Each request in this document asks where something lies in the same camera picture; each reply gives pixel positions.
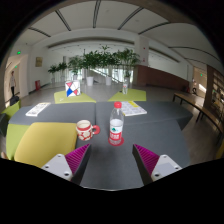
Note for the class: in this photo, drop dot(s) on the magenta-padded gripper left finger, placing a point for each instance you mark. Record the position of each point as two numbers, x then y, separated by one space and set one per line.
61 166

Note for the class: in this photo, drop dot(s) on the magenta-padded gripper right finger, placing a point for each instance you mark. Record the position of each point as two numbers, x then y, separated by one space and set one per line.
161 166

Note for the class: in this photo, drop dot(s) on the clear red-capped water bottle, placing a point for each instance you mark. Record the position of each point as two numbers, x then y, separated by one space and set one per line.
116 126

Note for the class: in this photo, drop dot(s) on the red and white mug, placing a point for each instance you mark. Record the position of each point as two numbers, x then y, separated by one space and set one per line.
84 130

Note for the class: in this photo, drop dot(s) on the flat round red coaster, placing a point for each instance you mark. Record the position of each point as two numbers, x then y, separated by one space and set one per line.
110 142

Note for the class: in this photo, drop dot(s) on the white open magazine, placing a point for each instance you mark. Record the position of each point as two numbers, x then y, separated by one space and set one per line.
37 109

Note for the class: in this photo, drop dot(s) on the white and yellow booklet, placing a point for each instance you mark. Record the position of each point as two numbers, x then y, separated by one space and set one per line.
135 109

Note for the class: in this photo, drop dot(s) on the long wooden bench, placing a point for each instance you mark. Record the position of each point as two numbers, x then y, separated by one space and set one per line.
200 110

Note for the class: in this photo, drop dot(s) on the red blue white cube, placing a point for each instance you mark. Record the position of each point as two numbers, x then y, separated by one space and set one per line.
72 88

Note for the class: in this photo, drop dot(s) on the dark chair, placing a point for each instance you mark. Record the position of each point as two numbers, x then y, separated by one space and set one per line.
14 100

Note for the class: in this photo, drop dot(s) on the red fire extinguisher box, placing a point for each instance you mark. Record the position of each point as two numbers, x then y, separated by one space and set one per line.
37 85

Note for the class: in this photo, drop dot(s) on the small clear bottle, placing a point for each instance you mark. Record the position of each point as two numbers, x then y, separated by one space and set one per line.
124 88

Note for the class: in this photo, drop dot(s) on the wooden shelf unit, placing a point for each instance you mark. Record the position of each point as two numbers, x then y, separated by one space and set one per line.
217 90

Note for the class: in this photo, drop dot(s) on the person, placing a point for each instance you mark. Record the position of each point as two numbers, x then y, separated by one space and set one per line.
12 81

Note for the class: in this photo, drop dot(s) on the group of potted plants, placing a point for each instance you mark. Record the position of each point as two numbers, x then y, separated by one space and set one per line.
96 60

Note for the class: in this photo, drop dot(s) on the green exit sign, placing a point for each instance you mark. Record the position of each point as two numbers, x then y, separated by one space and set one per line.
18 52

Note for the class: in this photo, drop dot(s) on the brown wall picture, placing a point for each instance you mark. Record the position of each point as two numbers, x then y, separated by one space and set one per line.
39 62

